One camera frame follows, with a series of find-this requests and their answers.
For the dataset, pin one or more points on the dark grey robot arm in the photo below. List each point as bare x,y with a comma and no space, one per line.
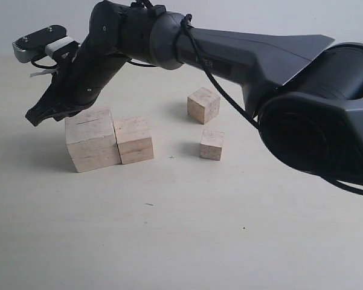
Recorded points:
303,93

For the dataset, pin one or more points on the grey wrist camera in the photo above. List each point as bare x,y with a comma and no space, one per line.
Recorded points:
51,41

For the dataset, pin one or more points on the second largest wooden cube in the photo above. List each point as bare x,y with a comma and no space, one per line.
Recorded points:
134,140

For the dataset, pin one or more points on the smallest wooden cube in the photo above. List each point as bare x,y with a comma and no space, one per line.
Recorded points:
211,145

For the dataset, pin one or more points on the third largest wooden cube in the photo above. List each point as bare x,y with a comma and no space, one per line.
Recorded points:
203,105

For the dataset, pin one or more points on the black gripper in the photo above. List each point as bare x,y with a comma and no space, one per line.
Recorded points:
79,84

